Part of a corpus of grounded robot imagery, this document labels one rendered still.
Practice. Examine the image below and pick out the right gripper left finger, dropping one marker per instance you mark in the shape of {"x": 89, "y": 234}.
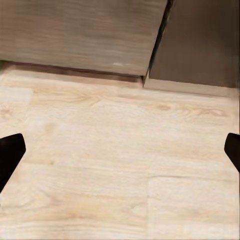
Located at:
{"x": 12, "y": 149}

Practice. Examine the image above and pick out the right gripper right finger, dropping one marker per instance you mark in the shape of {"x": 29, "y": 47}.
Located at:
{"x": 232, "y": 149}

